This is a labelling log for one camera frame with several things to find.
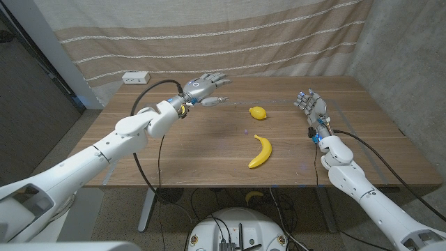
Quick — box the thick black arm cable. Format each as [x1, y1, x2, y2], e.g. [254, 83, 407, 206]
[130, 79, 194, 224]
[332, 129, 446, 222]

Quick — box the yellow toy lemon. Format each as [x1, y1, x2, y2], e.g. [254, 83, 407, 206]
[248, 106, 268, 121]

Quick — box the white power outlet box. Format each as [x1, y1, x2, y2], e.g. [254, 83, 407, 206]
[121, 70, 151, 85]

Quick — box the yellow toy banana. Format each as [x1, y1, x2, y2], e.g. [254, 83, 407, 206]
[247, 134, 273, 169]

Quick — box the beige striped cloth backdrop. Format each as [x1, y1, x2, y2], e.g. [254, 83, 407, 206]
[33, 0, 374, 107]

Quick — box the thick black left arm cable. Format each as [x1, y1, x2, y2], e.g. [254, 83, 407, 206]
[130, 79, 194, 224]

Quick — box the black round floor fan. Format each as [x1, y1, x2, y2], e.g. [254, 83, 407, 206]
[156, 187, 185, 205]

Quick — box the white pillar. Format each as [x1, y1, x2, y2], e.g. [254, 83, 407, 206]
[1, 0, 104, 111]

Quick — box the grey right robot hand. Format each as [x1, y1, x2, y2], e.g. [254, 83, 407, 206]
[293, 88, 332, 139]

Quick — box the small yellow banana under table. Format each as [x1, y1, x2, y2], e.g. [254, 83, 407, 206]
[245, 190, 265, 206]

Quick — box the white robot torso edge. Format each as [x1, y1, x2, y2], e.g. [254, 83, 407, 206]
[0, 241, 142, 251]

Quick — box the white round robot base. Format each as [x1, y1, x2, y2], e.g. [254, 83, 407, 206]
[187, 207, 289, 251]

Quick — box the grey metal table leg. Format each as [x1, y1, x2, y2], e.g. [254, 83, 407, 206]
[137, 187, 157, 234]
[315, 186, 339, 234]

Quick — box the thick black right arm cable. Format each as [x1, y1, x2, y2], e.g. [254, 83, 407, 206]
[332, 129, 446, 222]

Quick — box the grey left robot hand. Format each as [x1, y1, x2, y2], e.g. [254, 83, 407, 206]
[181, 72, 232, 107]

